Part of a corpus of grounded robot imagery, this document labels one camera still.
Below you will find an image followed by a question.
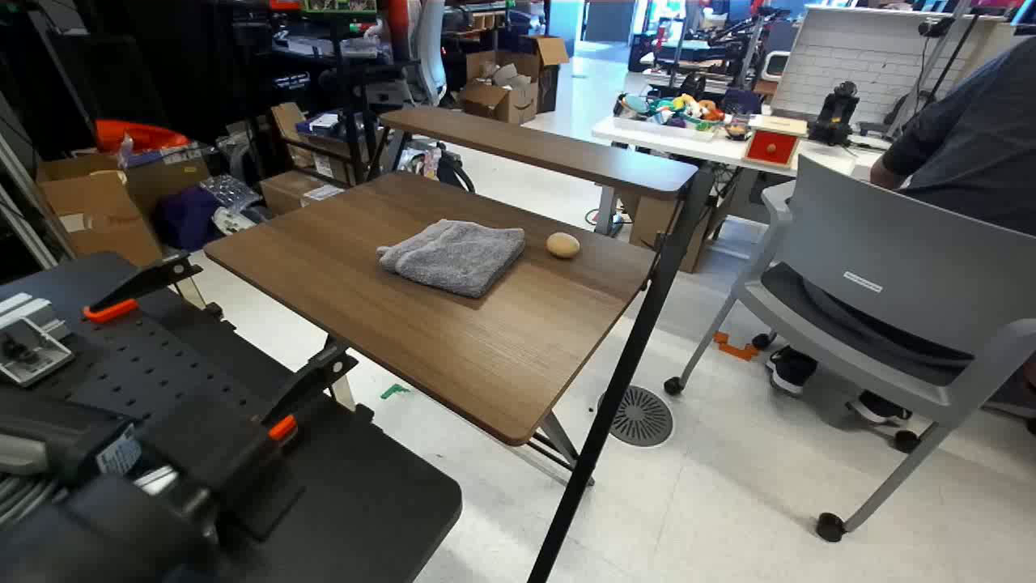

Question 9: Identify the round floor drain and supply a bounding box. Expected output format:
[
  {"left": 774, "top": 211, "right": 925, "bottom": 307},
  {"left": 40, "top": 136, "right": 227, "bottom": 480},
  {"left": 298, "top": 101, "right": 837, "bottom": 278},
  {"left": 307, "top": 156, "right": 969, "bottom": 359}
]
[{"left": 606, "top": 384, "right": 679, "bottom": 451}]

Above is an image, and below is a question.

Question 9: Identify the seated person dark shirt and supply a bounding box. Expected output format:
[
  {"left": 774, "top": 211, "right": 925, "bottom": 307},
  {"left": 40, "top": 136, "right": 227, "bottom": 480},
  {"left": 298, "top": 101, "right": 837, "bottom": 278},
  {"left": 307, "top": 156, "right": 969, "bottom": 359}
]
[{"left": 757, "top": 32, "right": 1036, "bottom": 432}]

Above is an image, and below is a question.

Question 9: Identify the large cardboard box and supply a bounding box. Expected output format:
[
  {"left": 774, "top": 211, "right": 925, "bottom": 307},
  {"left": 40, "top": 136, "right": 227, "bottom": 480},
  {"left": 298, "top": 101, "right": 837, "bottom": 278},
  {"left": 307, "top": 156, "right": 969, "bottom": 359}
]
[{"left": 35, "top": 146, "right": 214, "bottom": 269}]

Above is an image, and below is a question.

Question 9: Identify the black desktop device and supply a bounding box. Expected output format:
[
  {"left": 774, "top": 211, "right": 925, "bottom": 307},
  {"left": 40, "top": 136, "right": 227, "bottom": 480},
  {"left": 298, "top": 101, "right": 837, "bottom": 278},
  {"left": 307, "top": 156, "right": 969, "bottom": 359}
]
[{"left": 806, "top": 78, "right": 866, "bottom": 149}]

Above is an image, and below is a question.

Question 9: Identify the colourful toy pile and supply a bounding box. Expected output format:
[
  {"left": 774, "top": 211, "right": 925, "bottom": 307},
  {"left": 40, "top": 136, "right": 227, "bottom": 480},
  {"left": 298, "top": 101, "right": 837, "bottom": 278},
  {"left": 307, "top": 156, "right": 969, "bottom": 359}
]
[{"left": 616, "top": 87, "right": 752, "bottom": 143}]

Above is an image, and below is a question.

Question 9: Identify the paper label card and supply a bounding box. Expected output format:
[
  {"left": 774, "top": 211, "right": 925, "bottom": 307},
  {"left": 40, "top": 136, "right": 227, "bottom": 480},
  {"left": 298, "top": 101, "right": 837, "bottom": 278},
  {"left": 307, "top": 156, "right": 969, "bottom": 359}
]
[{"left": 0, "top": 316, "right": 79, "bottom": 390}]

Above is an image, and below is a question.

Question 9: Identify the black clamp orange handle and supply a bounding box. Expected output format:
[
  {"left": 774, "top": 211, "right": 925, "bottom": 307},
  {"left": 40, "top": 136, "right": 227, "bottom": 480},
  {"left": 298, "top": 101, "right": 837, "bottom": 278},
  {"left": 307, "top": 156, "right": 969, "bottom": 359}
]
[
  {"left": 79, "top": 251, "right": 207, "bottom": 327},
  {"left": 172, "top": 341, "right": 363, "bottom": 528}
]

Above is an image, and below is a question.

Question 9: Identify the white table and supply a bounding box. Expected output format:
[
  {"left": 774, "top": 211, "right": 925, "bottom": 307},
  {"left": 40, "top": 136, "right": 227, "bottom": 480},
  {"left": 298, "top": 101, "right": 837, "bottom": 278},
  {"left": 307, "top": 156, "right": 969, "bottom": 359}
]
[{"left": 591, "top": 110, "right": 899, "bottom": 182}]

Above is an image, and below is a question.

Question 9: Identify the small cardboard box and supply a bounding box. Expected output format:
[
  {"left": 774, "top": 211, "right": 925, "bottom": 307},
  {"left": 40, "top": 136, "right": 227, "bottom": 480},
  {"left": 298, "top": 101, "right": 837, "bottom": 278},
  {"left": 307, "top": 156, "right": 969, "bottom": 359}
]
[{"left": 456, "top": 70, "right": 541, "bottom": 127}]

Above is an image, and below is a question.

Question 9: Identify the purple bag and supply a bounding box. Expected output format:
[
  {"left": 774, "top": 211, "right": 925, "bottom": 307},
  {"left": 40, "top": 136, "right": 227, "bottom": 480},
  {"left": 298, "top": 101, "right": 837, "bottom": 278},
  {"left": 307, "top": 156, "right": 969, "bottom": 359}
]
[{"left": 149, "top": 182, "right": 227, "bottom": 257}]

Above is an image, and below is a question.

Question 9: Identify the flat cardboard box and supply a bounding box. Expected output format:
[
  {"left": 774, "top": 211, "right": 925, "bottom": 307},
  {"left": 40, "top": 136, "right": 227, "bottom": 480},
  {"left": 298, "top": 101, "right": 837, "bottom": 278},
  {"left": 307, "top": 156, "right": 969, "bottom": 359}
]
[{"left": 255, "top": 168, "right": 348, "bottom": 218}]

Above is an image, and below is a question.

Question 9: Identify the grey plastic chair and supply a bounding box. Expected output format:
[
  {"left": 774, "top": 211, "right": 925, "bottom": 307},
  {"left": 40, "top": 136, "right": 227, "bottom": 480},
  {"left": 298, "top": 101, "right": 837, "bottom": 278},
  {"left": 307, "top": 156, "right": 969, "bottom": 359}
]
[{"left": 660, "top": 153, "right": 1036, "bottom": 548}]

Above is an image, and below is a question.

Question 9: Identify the metal table leg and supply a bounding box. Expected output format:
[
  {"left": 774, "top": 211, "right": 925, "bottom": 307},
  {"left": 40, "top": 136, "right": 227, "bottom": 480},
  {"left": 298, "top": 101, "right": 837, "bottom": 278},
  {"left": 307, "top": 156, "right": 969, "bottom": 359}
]
[{"left": 506, "top": 406, "right": 593, "bottom": 487}]

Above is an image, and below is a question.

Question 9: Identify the white partition panel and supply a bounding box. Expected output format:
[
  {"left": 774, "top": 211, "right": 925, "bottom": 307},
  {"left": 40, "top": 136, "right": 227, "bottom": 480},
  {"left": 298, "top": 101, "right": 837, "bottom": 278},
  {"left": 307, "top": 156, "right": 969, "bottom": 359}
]
[{"left": 772, "top": 4, "right": 1021, "bottom": 131}]

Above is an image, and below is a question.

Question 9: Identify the orange plastic container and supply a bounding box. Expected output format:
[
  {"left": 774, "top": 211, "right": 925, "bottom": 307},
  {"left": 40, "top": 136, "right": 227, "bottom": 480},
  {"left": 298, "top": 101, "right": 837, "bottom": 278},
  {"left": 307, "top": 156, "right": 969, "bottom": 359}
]
[{"left": 92, "top": 116, "right": 193, "bottom": 160}]

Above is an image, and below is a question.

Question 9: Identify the red box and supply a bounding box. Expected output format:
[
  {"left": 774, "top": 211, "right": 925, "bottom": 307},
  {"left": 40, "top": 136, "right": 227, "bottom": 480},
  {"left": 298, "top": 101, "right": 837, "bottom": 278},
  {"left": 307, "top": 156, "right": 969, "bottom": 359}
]
[{"left": 746, "top": 113, "right": 814, "bottom": 168}]

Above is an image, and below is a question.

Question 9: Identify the cardboard box on shelf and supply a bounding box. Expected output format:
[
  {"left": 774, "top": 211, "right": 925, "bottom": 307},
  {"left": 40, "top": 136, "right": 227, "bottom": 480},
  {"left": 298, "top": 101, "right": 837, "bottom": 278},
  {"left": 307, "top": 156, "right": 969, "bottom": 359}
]
[{"left": 265, "top": 101, "right": 367, "bottom": 187}]

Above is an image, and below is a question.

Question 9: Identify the tan potato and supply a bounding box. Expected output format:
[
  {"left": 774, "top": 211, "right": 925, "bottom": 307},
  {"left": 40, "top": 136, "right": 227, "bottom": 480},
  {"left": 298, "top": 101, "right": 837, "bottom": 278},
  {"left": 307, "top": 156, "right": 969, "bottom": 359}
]
[{"left": 541, "top": 229, "right": 586, "bottom": 262}]

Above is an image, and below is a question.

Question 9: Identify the cardboard box under bench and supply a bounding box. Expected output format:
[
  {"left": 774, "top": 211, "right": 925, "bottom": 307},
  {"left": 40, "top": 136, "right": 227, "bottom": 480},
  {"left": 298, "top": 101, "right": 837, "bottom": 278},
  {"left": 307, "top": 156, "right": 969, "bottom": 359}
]
[{"left": 627, "top": 190, "right": 723, "bottom": 277}]

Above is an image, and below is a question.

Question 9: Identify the black metal pole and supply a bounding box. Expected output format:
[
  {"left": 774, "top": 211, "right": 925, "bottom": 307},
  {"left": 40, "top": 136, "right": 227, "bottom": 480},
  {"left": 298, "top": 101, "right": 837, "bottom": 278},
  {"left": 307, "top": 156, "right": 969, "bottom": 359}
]
[{"left": 525, "top": 168, "right": 723, "bottom": 583}]

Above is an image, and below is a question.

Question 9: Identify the open cardboard box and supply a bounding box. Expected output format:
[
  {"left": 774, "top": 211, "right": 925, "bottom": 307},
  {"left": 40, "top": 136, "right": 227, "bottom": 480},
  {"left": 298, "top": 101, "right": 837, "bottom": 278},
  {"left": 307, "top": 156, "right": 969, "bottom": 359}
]
[{"left": 464, "top": 35, "right": 573, "bottom": 113}]

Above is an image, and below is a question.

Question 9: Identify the grey terry towel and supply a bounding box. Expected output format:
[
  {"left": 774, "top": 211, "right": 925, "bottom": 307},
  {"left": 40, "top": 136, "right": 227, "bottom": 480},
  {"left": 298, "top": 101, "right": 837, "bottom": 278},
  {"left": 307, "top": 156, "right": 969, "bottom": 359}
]
[{"left": 375, "top": 218, "right": 531, "bottom": 303}]

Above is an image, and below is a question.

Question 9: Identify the long wooden bench table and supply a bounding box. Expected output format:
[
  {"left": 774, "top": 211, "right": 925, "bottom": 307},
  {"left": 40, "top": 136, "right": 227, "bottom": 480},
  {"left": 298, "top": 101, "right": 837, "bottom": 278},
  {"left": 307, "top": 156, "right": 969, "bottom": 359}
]
[{"left": 375, "top": 103, "right": 704, "bottom": 201}]

